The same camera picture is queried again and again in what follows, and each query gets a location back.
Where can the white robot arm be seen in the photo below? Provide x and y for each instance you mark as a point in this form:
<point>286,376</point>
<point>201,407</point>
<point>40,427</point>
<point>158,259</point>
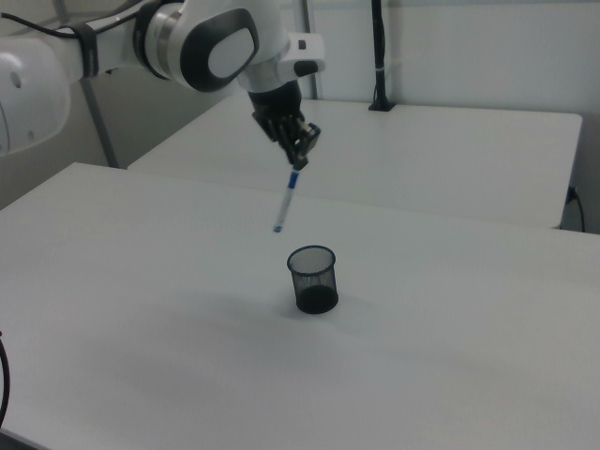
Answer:
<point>225,47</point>

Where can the black camera stand pole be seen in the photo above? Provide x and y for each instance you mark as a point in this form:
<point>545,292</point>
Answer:
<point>379,56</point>

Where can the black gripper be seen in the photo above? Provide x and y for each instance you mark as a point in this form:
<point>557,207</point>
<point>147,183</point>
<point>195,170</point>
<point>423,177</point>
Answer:
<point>276,110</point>

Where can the thin grey partition post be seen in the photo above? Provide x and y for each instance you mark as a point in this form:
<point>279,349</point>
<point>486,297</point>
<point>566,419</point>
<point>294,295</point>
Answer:
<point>100,126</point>

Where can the blue capped white marker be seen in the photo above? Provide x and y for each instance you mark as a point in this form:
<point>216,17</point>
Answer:
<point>287,199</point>

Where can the black mesh pen cup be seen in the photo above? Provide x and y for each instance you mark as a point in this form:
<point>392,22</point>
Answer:
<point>315,290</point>

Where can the white side table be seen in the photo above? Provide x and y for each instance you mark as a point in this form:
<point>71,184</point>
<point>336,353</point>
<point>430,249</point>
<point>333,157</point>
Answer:
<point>398,154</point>

